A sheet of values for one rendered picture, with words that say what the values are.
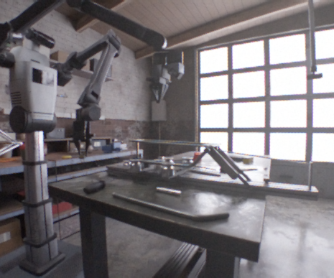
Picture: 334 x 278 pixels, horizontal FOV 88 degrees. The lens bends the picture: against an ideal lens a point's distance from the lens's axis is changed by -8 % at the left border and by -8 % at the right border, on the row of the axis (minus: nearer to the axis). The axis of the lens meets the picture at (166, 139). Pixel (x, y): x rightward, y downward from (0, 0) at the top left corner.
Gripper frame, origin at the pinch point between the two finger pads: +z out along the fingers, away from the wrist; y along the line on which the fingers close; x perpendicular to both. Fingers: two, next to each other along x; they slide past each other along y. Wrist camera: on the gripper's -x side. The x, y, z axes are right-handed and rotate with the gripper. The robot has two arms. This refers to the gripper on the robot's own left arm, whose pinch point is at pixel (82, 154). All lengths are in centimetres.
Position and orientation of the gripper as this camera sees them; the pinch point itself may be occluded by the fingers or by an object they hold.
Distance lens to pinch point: 88.4
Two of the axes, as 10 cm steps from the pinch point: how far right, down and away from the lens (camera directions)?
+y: 9.5, -0.1, 3.0
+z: 0.0, 10.0, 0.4
